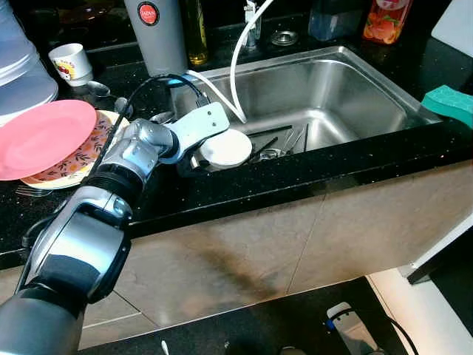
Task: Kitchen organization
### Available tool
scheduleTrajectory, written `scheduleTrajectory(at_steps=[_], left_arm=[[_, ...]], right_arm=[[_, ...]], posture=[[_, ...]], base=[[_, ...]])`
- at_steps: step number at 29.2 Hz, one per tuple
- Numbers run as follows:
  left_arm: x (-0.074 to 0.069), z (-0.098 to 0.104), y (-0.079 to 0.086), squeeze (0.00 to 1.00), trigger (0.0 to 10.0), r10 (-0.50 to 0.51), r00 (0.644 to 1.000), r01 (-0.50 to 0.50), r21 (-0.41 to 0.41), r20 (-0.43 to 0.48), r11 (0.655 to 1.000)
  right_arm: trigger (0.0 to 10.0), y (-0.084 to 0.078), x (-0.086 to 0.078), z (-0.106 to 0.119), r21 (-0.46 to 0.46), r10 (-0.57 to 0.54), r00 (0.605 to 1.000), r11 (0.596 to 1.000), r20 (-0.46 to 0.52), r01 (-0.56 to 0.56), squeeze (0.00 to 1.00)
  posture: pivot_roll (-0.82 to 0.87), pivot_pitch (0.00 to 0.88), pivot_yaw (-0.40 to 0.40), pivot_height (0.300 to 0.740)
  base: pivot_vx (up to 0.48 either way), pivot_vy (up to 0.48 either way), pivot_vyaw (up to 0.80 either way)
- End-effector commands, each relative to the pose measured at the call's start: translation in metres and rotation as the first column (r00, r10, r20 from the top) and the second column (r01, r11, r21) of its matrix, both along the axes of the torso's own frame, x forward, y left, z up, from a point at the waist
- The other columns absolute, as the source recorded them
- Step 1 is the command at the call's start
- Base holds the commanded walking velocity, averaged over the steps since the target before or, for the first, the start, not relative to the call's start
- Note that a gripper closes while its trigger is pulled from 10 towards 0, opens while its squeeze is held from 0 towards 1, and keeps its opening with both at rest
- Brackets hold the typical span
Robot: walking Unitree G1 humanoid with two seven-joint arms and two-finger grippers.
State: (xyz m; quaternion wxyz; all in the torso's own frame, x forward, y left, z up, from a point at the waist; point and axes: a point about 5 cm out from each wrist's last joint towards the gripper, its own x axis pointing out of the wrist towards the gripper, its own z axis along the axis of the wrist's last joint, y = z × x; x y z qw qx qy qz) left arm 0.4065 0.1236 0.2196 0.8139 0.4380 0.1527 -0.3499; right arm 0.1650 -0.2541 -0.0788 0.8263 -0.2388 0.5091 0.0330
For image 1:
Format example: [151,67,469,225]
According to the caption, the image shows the white bowl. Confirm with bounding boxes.
[198,128,255,170]

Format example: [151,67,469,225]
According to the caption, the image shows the pink plate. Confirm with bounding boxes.
[0,98,99,183]

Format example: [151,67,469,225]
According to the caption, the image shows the metal spoon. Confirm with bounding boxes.
[148,111,177,126]
[115,96,135,120]
[87,80,112,100]

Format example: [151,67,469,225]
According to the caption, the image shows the black chopstick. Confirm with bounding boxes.
[248,125,293,138]
[251,137,281,160]

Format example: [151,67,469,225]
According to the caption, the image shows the thin white tube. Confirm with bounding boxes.
[185,69,245,124]

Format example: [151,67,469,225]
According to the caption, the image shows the metal sink drain strainer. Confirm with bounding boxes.
[255,146,286,163]

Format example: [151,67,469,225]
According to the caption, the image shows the metal cutlery piece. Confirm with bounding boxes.
[281,126,308,153]

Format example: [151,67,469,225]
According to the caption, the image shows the beige cabinet front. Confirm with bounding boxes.
[0,159,473,350]

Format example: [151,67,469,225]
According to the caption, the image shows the grey water filter cylinder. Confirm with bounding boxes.
[123,0,190,78]

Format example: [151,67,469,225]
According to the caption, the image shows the olive oil bottle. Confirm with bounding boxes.
[183,0,211,68]

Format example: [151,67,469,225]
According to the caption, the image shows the metal faucet stem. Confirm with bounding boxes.
[242,0,266,52]

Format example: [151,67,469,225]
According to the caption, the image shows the stainless steel sink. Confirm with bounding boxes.
[171,46,444,175]

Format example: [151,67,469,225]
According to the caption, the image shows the white printed cup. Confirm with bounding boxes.
[48,42,95,88]

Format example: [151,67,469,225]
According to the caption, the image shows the metal fork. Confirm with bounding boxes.
[15,185,53,199]

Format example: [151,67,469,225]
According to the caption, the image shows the clear plastic storage container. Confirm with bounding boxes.
[0,0,61,127]

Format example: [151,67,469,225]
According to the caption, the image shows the dark sponge holder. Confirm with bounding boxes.
[308,0,369,42]

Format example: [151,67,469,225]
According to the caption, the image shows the green sponge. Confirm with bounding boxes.
[421,85,473,129]

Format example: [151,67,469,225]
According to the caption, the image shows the red juice bottle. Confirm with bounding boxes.
[362,0,414,46]

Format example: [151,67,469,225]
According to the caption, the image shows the white box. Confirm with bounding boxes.
[431,0,473,59]

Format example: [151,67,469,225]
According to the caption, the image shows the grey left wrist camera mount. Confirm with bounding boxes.
[166,102,232,166]

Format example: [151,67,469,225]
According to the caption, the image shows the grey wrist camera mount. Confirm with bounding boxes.
[166,102,232,166]
[325,301,378,355]

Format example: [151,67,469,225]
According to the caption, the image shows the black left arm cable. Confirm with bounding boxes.
[89,72,212,186]

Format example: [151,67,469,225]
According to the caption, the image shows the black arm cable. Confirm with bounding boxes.
[89,72,212,186]
[373,314,419,355]

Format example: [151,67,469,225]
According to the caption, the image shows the thick white hose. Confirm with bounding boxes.
[229,0,276,124]

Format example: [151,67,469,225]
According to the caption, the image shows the round metal counter ring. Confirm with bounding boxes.
[270,30,301,47]

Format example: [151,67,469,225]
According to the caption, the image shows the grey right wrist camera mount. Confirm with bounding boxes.
[325,301,378,355]

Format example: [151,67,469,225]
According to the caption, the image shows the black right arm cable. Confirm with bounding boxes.
[373,314,419,355]

